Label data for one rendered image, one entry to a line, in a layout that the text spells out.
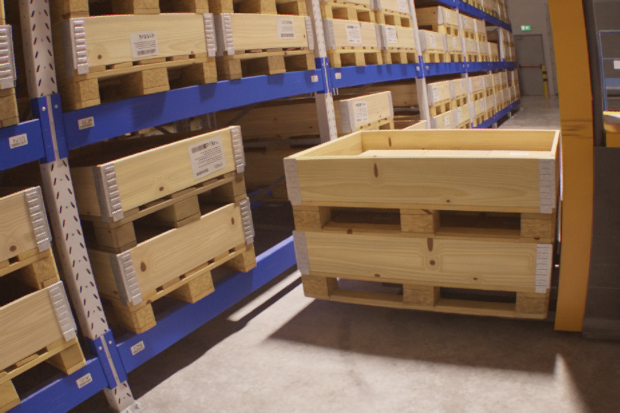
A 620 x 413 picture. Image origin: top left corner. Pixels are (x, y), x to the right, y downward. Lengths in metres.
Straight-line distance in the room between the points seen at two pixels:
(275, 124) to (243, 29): 1.22
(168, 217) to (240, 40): 0.93
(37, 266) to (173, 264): 0.66
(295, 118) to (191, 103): 1.41
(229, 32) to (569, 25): 1.54
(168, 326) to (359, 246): 0.90
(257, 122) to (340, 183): 1.57
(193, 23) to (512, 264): 1.69
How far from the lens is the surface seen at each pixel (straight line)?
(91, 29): 1.88
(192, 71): 2.32
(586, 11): 1.96
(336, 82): 3.27
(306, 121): 3.45
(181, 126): 3.93
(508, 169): 1.95
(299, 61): 3.00
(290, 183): 2.32
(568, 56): 1.94
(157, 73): 2.06
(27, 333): 1.76
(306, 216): 2.33
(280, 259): 2.73
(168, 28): 2.15
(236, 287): 2.46
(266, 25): 2.69
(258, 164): 3.72
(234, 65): 2.44
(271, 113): 3.59
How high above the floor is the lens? 1.15
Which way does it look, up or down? 15 degrees down
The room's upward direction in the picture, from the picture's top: 7 degrees counter-clockwise
